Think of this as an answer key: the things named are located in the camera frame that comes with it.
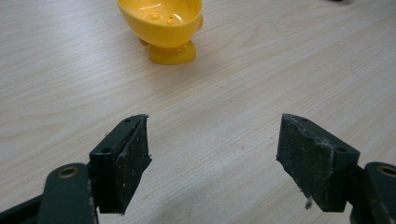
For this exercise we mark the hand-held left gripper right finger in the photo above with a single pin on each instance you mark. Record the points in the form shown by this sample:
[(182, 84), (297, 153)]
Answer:
[(314, 161)]

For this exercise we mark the yellow plastic footed cup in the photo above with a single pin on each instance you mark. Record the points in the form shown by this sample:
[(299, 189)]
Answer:
[(165, 28)]

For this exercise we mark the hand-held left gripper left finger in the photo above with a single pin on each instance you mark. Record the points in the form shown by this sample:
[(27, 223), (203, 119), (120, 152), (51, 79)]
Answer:
[(124, 161)]

